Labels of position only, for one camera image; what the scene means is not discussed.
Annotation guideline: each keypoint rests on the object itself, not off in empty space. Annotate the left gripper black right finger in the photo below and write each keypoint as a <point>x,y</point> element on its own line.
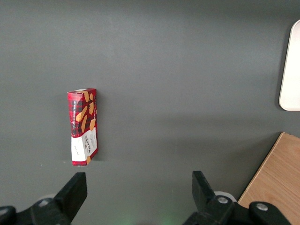
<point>206,201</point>

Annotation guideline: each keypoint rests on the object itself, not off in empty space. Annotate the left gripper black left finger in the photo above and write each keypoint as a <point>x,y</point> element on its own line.
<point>68,199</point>

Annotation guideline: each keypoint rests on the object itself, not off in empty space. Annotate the white rectangular tray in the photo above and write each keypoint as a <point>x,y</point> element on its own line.
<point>293,70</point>

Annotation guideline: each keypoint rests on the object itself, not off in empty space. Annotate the red shortbread cookie box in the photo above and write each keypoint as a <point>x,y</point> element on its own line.
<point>83,126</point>

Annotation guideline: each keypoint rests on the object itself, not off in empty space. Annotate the wooden drawer cabinet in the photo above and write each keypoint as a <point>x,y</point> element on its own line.
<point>279,178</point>

